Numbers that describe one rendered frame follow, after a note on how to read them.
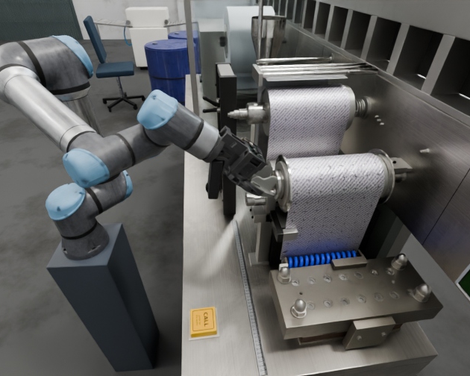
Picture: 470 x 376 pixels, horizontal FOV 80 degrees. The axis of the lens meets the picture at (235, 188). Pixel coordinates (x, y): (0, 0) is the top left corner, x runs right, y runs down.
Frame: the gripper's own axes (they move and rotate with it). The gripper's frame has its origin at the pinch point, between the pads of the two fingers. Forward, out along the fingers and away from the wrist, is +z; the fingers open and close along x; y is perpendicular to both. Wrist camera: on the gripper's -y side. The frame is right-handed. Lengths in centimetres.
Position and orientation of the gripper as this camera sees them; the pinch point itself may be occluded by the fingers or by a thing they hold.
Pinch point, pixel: (268, 192)
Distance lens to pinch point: 71.5
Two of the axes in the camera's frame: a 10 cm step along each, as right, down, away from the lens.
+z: 7.6, 4.5, 4.8
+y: 6.4, -6.5, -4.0
